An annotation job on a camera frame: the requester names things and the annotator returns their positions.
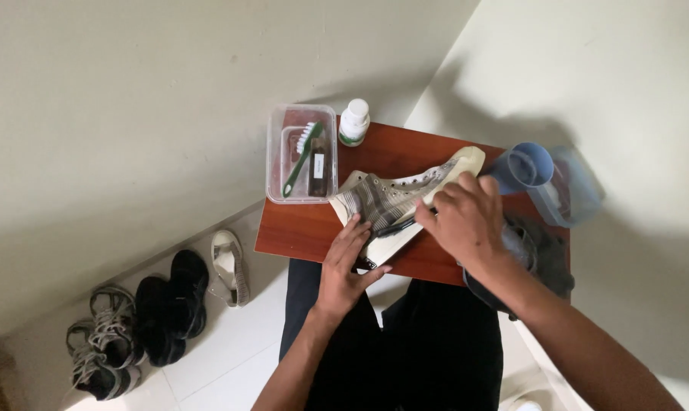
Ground grey laced sneaker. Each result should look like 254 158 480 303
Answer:
89 285 146 370
65 320 143 402

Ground black shoe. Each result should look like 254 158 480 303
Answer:
170 249 210 341
134 276 188 368

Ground white bottle green label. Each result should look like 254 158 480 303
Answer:
338 99 371 147

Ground dark grey cloth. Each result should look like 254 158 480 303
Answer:
462 214 576 322

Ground translucent blue plastic tub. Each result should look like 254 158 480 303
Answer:
528 145 605 229

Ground person's left hand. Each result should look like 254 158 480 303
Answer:
315 214 393 322

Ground black shoe brush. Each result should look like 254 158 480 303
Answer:
376 208 438 239

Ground white slip-on shoe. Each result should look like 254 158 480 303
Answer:
208 229 251 309

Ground clear plastic container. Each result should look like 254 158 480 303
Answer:
266 104 339 205

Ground cream high-top canvas sneaker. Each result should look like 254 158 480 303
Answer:
328 146 487 272

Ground person's right hand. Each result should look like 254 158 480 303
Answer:
414 171 514 275

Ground dark brown bottle white label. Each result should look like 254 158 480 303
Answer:
308 139 331 198

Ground blue plastic cup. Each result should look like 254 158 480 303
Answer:
484 143 555 196

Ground green-handled white-bristle brush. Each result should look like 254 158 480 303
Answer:
282 121 325 199

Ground person's black trousers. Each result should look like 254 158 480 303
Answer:
279 258 504 411

